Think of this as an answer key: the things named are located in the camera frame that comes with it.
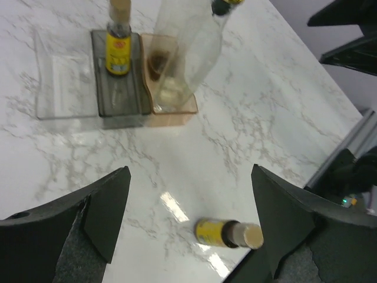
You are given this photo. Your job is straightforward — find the small yellow label bottle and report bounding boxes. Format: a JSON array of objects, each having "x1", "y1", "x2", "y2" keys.
[
  {"x1": 194, "y1": 218, "x2": 264, "y2": 250},
  {"x1": 105, "y1": 0, "x2": 131, "y2": 76}
]

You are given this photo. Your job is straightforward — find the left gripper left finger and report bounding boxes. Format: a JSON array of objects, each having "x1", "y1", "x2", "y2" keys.
[{"x1": 1, "y1": 166, "x2": 131, "y2": 282}]

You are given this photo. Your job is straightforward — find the tall bottle gold pourer brown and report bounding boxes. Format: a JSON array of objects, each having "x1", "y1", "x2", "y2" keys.
[{"x1": 147, "y1": 1, "x2": 183, "y2": 81}]

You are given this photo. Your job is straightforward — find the tall clear bottle gold pourer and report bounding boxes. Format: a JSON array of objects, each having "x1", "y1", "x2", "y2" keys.
[{"x1": 153, "y1": 1, "x2": 243, "y2": 113}]

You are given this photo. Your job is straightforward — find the smoky grey plastic bin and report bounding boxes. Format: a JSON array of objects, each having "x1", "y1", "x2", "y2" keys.
[{"x1": 91, "y1": 29, "x2": 151, "y2": 129}]

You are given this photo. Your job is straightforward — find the clear plastic bin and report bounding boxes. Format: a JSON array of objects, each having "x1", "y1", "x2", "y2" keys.
[{"x1": 33, "y1": 28, "x2": 98, "y2": 120}]

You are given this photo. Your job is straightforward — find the aluminium front rail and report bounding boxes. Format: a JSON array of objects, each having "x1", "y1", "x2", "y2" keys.
[{"x1": 306, "y1": 109, "x2": 376, "y2": 189}]

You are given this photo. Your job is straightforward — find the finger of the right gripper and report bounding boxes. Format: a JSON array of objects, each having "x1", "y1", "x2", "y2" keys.
[
  {"x1": 319, "y1": 35, "x2": 376, "y2": 76},
  {"x1": 307, "y1": 0, "x2": 376, "y2": 27}
]

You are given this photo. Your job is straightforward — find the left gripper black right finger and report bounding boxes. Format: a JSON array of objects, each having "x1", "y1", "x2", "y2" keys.
[{"x1": 251, "y1": 165, "x2": 376, "y2": 282}]

